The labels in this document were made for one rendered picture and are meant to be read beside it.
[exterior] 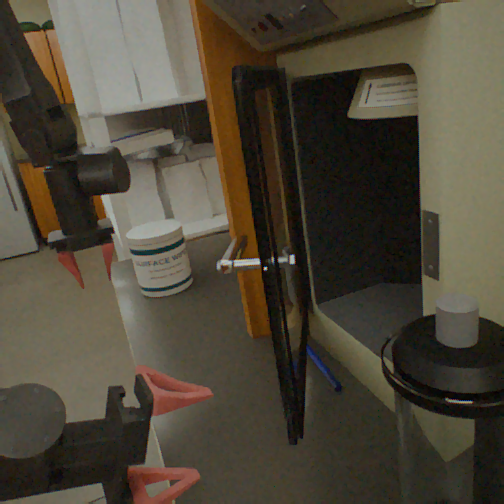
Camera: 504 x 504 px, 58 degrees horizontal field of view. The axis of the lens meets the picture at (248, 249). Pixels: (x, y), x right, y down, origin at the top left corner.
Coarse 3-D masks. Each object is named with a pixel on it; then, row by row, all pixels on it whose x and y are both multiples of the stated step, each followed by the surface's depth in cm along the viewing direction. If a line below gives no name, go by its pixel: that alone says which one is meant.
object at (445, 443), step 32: (384, 352) 35; (416, 384) 31; (416, 416) 33; (448, 416) 31; (416, 448) 34; (448, 448) 32; (480, 448) 31; (416, 480) 35; (448, 480) 33; (480, 480) 32
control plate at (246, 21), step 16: (224, 0) 55; (240, 0) 52; (256, 0) 50; (272, 0) 48; (288, 0) 46; (304, 0) 44; (320, 0) 42; (240, 16) 56; (256, 16) 53; (288, 16) 49; (304, 16) 47; (320, 16) 45; (272, 32) 55; (288, 32) 52
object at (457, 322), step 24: (456, 312) 31; (408, 336) 34; (432, 336) 34; (456, 336) 32; (480, 336) 33; (408, 360) 33; (432, 360) 31; (456, 360) 31; (480, 360) 30; (432, 384) 31; (456, 384) 30; (480, 384) 30
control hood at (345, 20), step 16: (208, 0) 58; (336, 0) 41; (352, 0) 40; (368, 0) 38; (384, 0) 37; (400, 0) 36; (416, 0) 35; (432, 0) 36; (224, 16) 59; (336, 16) 43; (352, 16) 42; (368, 16) 40; (384, 16) 40; (240, 32) 61; (304, 32) 50; (320, 32) 49; (336, 32) 49; (256, 48) 63; (272, 48) 60
